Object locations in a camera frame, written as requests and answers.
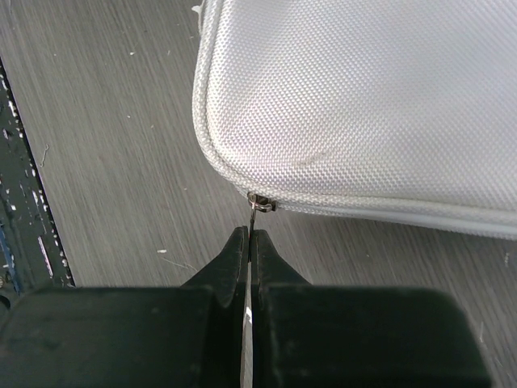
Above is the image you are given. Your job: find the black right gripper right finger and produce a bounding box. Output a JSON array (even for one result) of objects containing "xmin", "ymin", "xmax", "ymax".
[{"xmin": 250, "ymin": 230, "xmax": 492, "ymax": 387}]

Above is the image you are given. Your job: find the grey medicine kit case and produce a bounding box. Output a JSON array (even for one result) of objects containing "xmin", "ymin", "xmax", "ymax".
[{"xmin": 192, "ymin": 1, "xmax": 516, "ymax": 239}]

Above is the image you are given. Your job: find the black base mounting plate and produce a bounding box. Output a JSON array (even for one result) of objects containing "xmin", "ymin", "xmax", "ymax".
[{"xmin": 1, "ymin": 67, "xmax": 75, "ymax": 314}]

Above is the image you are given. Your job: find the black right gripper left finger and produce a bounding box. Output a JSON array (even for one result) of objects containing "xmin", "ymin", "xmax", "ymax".
[{"xmin": 1, "ymin": 226, "xmax": 249, "ymax": 387}]

